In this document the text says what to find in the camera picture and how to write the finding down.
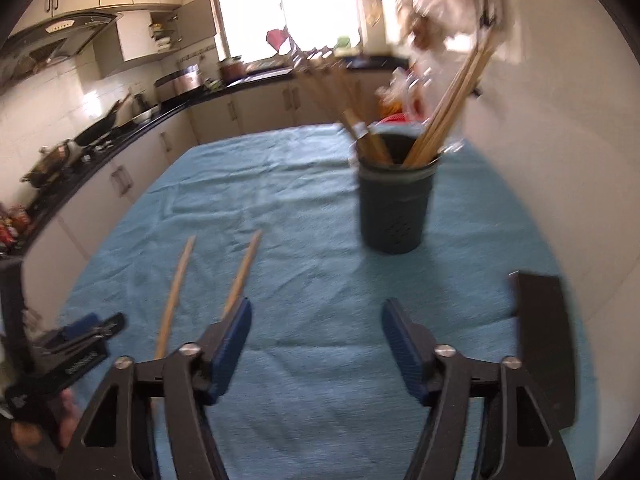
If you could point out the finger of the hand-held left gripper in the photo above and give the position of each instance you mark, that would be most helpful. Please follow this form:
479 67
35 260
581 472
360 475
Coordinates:
80 326
107 329

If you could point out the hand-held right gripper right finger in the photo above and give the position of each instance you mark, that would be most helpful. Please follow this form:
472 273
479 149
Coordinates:
405 355

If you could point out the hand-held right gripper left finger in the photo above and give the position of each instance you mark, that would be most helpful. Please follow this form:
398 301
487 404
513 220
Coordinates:
230 350

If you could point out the wooden chopstick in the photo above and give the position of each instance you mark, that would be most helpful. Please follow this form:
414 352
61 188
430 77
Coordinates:
175 295
242 275

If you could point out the dark grey chopstick holder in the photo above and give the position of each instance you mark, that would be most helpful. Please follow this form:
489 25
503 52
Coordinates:
395 210

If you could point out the bundle of chopsticks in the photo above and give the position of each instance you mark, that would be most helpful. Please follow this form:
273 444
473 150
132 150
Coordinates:
440 120

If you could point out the person's left hand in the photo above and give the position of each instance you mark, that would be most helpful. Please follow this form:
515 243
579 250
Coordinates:
70 417

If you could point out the group of condiment bottles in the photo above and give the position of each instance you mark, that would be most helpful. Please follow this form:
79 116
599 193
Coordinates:
12 227

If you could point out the flat black phone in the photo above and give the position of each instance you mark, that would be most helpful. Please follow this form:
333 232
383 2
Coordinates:
545 350

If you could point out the steel pot with lid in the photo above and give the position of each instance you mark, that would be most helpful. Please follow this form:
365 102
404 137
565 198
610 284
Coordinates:
50 160

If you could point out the blue tablecloth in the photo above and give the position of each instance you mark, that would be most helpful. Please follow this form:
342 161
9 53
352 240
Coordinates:
300 200

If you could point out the black wok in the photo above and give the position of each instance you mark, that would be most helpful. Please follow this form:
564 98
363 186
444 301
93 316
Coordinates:
97 132

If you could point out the black kitchen countertop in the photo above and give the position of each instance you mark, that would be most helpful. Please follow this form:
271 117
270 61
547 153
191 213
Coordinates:
150 122

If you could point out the beige lower cabinets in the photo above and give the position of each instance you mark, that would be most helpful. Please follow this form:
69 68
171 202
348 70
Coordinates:
215 120

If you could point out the yellow plastic bag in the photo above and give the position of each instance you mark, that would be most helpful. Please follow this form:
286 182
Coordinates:
392 107

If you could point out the silver rice cooker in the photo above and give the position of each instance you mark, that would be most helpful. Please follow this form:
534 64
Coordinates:
180 82

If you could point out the clear glass mug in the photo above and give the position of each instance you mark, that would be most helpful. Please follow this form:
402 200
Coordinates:
416 97

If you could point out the brown clay pot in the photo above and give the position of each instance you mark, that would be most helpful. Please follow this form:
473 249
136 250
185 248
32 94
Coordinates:
231 70

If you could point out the grey range hood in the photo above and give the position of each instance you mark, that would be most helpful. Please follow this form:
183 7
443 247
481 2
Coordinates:
60 35

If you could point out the stack of white dishes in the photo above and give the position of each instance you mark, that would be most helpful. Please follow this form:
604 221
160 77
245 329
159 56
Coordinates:
162 32

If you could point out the red cloth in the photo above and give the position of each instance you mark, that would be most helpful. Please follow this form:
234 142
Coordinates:
277 40

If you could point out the green box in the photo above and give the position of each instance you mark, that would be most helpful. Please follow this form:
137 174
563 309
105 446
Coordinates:
343 41

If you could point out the kitchen window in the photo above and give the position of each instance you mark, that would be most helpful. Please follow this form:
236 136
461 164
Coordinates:
300 0

